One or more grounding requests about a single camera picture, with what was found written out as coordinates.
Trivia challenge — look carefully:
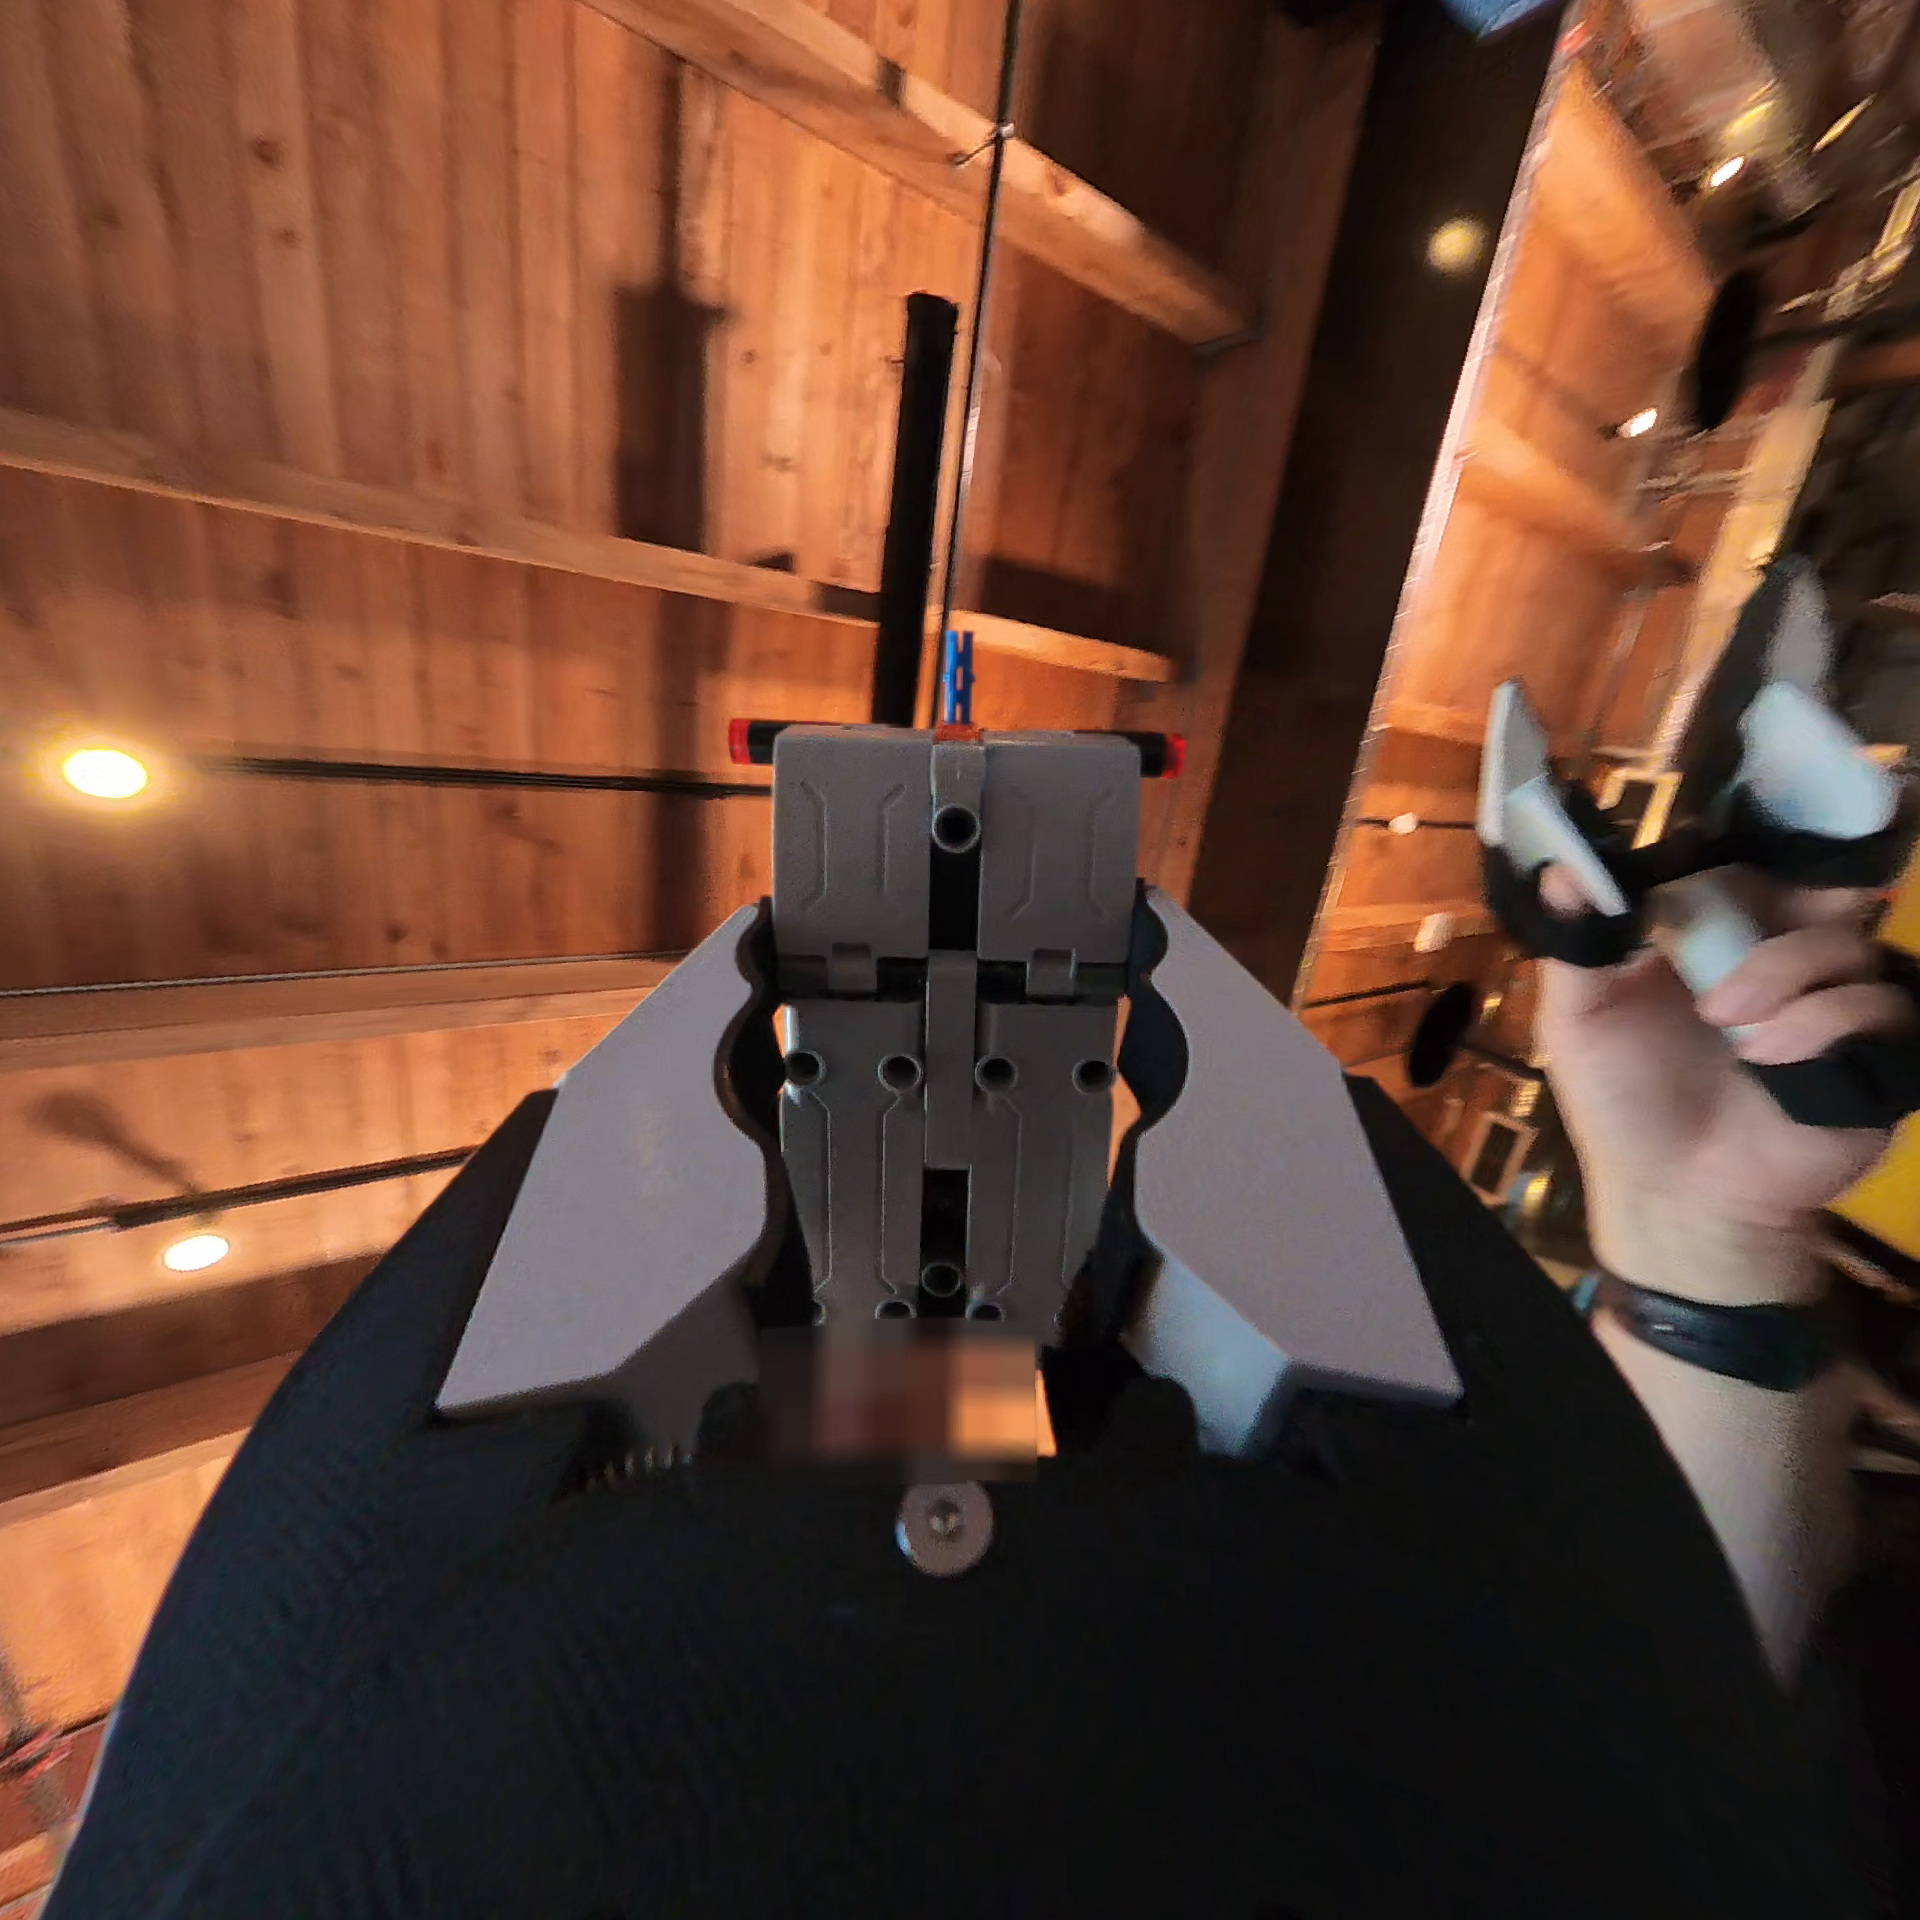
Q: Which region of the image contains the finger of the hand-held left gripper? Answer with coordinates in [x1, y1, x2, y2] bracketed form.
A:
[1691, 556, 1901, 846]
[1477, 679, 1632, 920]

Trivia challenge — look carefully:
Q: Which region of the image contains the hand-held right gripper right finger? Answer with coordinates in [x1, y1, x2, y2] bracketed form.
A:
[1114, 888, 1468, 1461]

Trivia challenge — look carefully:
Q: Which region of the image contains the person's left hand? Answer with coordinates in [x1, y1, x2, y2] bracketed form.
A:
[1535, 861, 1920, 1306]

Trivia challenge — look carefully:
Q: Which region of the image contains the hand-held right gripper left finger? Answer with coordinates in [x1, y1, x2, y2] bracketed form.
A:
[435, 896, 783, 1423]

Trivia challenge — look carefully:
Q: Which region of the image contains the black grey building block assembly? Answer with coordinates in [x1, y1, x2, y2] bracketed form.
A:
[727, 293, 1190, 1360]

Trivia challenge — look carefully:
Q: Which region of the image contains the black wristwatch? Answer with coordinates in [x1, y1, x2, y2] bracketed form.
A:
[1581, 1270, 1848, 1394]

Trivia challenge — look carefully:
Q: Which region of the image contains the thin black ceiling cable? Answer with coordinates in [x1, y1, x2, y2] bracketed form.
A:
[930, 0, 1029, 663]

